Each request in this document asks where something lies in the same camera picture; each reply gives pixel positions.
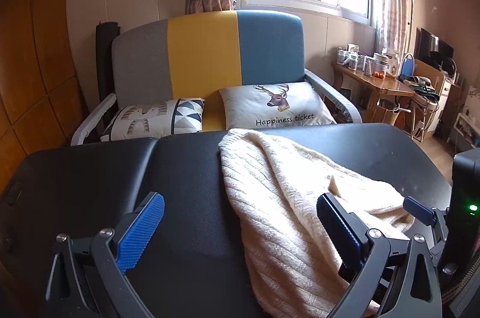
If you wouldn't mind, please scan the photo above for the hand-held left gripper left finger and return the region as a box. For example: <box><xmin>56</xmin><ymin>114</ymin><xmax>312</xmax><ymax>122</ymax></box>
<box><xmin>45</xmin><ymin>192</ymin><xmax>166</xmax><ymax>318</ymax></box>

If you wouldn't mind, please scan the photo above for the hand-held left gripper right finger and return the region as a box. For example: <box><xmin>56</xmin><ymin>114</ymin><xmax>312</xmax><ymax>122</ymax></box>
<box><xmin>317</xmin><ymin>192</ymin><xmax>443</xmax><ymax>318</ymax></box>

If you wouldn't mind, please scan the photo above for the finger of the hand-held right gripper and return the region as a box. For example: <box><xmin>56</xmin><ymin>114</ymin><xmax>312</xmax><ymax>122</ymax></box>
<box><xmin>403</xmin><ymin>196</ymin><xmax>449</xmax><ymax>244</ymax></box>

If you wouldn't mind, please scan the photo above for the cream knit sweater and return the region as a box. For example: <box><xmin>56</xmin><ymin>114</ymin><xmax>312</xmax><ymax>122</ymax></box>
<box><xmin>217</xmin><ymin>129</ymin><xmax>415</xmax><ymax>318</ymax></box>

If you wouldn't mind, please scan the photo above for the wooden television cabinet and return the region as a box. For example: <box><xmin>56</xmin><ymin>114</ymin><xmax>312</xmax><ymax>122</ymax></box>
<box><xmin>412</xmin><ymin>59</ymin><xmax>463</xmax><ymax>141</ymax></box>

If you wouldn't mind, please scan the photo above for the geometric patterned pillow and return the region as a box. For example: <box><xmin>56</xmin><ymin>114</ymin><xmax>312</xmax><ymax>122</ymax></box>
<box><xmin>100</xmin><ymin>98</ymin><xmax>206</xmax><ymax>142</ymax></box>

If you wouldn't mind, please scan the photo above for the small standing fan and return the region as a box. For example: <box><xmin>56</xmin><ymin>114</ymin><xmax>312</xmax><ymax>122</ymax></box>
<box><xmin>440</xmin><ymin>58</ymin><xmax>459</xmax><ymax>83</ymax></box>

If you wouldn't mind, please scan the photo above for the blue chair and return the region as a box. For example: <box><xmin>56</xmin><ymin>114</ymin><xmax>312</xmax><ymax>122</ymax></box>
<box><xmin>399</xmin><ymin>54</ymin><xmax>416</xmax><ymax>79</ymax></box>

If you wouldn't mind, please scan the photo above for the wooden side table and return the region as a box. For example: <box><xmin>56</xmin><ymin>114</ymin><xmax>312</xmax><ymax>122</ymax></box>
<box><xmin>332</xmin><ymin>61</ymin><xmax>415</xmax><ymax>124</ymax></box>

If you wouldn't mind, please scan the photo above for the black television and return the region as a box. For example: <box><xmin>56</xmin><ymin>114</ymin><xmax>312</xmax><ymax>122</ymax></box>
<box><xmin>414</xmin><ymin>28</ymin><xmax>454</xmax><ymax>69</ymax></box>

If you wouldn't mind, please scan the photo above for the deer print pillow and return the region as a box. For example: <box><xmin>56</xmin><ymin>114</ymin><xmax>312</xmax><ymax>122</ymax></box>
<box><xmin>218</xmin><ymin>82</ymin><xmax>337</xmax><ymax>131</ymax></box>

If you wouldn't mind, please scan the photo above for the cluster of white jars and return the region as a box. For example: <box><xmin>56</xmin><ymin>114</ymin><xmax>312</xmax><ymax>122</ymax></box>
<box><xmin>337</xmin><ymin>44</ymin><xmax>400</xmax><ymax>77</ymax></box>

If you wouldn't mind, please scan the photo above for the thin floor lamp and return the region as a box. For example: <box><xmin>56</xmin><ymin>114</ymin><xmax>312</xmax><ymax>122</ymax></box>
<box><xmin>407</xmin><ymin>0</ymin><xmax>434</xmax><ymax>60</ymax></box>

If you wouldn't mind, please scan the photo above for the grey yellow blue sofa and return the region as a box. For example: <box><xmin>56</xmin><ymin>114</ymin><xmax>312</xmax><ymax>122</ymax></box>
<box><xmin>71</xmin><ymin>10</ymin><xmax>362</xmax><ymax>146</ymax></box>

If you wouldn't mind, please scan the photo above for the wooden panelled wardrobe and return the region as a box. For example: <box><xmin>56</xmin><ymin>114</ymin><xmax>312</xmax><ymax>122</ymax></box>
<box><xmin>0</xmin><ymin>0</ymin><xmax>89</xmax><ymax>154</ymax></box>

